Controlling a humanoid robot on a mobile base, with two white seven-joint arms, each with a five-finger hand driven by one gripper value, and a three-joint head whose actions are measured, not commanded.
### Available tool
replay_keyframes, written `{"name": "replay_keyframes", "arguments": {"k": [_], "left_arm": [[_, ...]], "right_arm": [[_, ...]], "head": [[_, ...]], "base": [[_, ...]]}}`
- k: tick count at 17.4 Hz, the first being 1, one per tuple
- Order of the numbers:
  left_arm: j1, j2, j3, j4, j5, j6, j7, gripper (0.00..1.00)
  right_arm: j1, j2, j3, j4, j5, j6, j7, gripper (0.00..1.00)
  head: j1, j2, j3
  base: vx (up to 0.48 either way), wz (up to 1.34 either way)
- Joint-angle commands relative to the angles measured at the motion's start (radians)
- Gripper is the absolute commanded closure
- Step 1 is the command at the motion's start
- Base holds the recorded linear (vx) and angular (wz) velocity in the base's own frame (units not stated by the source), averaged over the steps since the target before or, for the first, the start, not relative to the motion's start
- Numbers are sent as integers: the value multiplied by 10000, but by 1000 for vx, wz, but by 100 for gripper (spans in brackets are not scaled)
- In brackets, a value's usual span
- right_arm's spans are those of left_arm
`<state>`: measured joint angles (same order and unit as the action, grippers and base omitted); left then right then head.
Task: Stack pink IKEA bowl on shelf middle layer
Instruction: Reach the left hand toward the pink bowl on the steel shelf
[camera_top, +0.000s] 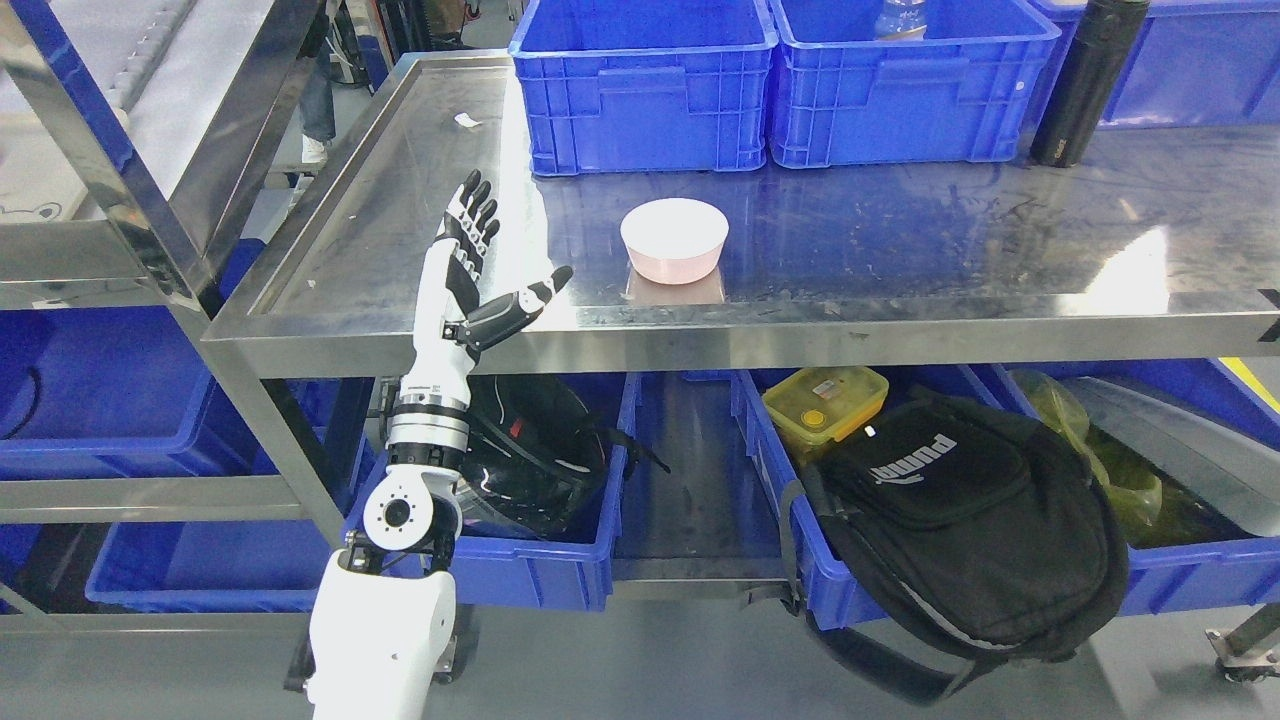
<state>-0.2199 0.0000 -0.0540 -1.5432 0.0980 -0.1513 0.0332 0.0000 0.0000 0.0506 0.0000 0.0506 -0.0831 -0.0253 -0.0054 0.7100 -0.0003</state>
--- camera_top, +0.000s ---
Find standing person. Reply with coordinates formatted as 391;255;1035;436
298;49;337;167

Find green plastic bag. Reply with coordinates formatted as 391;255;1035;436
1010;369;1251;550

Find blue crate bottom left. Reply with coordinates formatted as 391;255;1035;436
84;520;332;612

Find black thermos bottle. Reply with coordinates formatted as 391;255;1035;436
1030;1;1151;168

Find blue crate left shelf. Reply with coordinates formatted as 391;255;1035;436
0;240;340;480

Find blue crate top middle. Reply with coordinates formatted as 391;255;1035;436
765;1;1060;169

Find stainless steel cart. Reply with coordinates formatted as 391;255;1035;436
201;50;1280;684

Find clear plastic bottle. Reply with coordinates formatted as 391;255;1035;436
873;0;928;41

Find yellow lunch box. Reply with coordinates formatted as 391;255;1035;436
763;366;890;465

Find blue crate top left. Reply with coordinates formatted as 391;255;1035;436
508;1;778;177

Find black motorcycle helmet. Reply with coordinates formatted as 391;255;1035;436
454;375;669;541

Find black puma backpack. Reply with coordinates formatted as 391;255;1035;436
778;388;1130;706

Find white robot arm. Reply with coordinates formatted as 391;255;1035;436
303;387;470;719

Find blue crate lower right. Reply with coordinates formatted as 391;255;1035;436
973;357;1279;615

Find blue crate top right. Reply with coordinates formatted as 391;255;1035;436
1028;0;1280;131

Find blue crate holding backpack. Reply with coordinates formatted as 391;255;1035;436
728;363;1004;630

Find stainless steel shelf rack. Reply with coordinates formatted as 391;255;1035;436
0;0;346;641

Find pink plastic bowl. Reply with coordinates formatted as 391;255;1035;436
620;197;730;284

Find white paper scrap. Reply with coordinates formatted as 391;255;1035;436
453;111;483;129

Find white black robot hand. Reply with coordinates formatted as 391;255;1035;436
399;169;573;406

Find blue crate holding helmet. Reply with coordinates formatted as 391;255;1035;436
344;373;643;612

